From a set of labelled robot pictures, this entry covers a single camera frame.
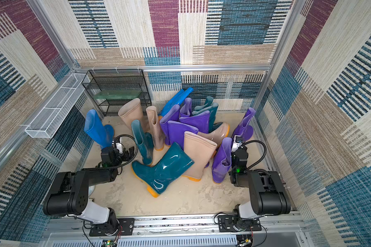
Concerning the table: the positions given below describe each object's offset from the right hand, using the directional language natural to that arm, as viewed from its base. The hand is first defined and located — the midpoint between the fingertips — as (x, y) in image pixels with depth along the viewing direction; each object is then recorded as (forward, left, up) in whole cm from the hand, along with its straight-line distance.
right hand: (232, 144), depth 92 cm
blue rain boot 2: (+22, +33, +16) cm, 42 cm away
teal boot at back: (+19, +13, +17) cm, 29 cm away
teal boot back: (+12, +12, +14) cm, 22 cm away
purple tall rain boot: (+8, +34, +17) cm, 39 cm away
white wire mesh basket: (-6, +91, +26) cm, 95 cm away
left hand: (0, +64, -2) cm, 64 cm away
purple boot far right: (-1, -3, +14) cm, 14 cm away
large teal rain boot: (-20, +41, 0) cm, 46 cm away
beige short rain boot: (-12, +20, +13) cm, 27 cm away
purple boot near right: (-18, +11, +12) cm, 24 cm away
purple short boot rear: (+9, +19, +11) cm, 24 cm away
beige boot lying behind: (+3, +9, +6) cm, 11 cm away
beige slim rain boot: (+7, +45, +17) cm, 49 cm away
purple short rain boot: (-2, +32, +15) cm, 35 cm away
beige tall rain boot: (+12, +57, +17) cm, 61 cm away
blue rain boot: (+6, +77, +4) cm, 77 cm away
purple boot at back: (+15, +27, +14) cm, 34 cm away
